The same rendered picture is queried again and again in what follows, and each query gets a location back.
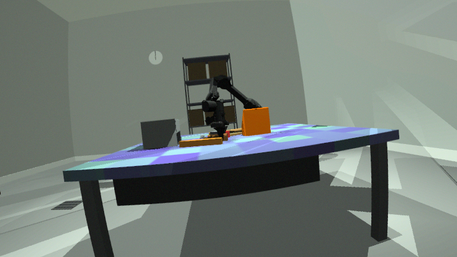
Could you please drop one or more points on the grey metal cabinet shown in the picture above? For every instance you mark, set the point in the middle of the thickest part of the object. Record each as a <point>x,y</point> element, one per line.
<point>160,134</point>

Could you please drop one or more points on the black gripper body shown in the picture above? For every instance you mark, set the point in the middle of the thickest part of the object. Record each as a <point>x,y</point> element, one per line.
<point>220,120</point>

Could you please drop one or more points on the brown cylinder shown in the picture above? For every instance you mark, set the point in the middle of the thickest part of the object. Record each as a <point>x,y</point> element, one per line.
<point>225,136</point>

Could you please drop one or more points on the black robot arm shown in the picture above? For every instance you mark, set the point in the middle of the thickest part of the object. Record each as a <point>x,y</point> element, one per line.
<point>212,105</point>

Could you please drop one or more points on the yellow bar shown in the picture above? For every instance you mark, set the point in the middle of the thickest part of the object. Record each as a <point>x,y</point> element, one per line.
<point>201,142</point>

